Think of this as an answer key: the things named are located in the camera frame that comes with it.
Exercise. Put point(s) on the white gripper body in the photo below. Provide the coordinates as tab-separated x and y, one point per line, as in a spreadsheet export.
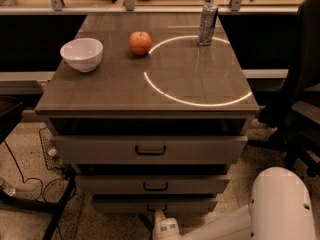
166	229

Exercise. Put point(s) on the grey bottom drawer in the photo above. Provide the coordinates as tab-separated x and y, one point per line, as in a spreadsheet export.
149	205

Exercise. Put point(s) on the grey drawer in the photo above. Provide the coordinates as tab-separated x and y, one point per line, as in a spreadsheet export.
152	150
149	205
153	184

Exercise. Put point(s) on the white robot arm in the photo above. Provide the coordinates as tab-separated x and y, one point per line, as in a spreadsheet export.
279	209

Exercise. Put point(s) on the grey middle drawer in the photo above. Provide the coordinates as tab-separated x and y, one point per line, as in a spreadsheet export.
153	184

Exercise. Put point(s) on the grey drawer cabinet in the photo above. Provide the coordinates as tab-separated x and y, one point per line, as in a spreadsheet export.
179	88

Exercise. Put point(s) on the grey top drawer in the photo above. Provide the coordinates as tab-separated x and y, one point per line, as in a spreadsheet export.
152	150

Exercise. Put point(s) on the blue cross floor tape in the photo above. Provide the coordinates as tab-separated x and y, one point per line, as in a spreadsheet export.
146	222

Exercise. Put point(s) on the black office chair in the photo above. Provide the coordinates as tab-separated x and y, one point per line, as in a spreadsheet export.
294	110

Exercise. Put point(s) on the red apple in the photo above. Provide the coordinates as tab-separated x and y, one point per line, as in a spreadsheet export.
140	43

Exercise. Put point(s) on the white ceramic bowl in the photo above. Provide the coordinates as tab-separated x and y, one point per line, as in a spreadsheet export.
82	54

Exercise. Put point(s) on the wire mesh basket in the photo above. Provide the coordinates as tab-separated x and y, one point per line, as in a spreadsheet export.
53	161

